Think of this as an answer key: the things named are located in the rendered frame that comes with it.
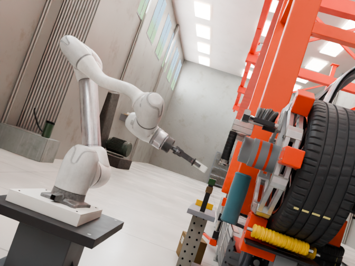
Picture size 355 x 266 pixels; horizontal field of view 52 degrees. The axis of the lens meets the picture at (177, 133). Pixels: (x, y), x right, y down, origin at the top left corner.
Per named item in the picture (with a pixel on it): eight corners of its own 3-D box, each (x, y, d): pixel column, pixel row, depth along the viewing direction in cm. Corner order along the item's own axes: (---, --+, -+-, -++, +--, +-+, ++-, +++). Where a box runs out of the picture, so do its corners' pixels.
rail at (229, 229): (234, 269, 223) (245, 235, 225) (220, 264, 224) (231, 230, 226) (224, 219, 467) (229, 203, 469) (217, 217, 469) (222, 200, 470)
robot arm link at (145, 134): (146, 148, 174) (152, 134, 163) (119, 130, 175) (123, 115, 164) (157, 133, 180) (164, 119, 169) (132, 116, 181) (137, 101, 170)
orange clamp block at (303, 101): (307, 117, 157) (315, 99, 152) (289, 112, 158) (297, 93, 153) (306, 111, 163) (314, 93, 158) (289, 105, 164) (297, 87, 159)
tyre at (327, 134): (348, 100, 191) (302, 206, 212) (304, 87, 194) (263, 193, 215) (390, 134, 129) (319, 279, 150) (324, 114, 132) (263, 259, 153)
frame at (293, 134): (274, 224, 145) (315, 97, 149) (259, 218, 146) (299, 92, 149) (258, 210, 198) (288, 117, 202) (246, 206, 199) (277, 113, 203)
